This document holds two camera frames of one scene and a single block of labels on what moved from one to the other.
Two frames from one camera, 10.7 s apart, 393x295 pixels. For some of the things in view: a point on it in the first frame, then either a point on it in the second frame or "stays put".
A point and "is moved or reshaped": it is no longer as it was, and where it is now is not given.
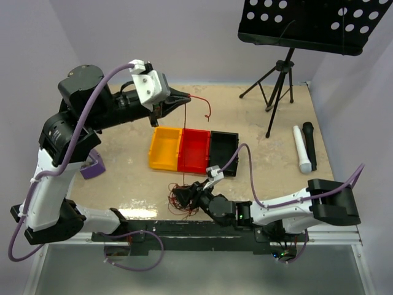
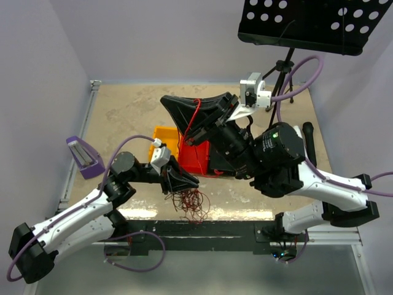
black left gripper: x=167 y=104 -> x=171 y=174
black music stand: x=337 y=26 stays put
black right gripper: x=194 y=193 -> x=212 y=112
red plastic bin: x=193 y=150 stays put
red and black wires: x=175 y=208 is moved or reshaped
